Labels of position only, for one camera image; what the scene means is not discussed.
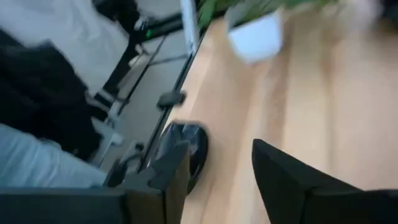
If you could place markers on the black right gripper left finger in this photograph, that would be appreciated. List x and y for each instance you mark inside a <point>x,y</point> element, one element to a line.
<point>93,205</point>

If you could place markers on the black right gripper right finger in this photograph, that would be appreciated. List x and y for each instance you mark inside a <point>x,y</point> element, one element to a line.
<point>311,199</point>

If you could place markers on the black leaf-shaped round plate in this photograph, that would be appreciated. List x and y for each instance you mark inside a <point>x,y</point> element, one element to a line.
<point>197,146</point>

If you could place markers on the office chair base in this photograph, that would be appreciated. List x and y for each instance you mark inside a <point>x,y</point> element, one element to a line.
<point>107,133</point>

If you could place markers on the person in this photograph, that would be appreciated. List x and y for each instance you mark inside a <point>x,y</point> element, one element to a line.
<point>40,99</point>

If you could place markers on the black edge clamp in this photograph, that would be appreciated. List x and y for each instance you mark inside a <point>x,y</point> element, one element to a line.
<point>171,99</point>

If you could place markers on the green plant in white pot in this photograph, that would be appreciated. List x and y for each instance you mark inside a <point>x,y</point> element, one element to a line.
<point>255,40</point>

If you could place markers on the white flat panel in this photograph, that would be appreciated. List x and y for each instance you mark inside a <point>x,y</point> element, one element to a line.
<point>189,25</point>

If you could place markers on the black aluminium table frame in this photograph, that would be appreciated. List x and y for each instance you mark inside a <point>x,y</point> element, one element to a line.
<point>183,76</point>

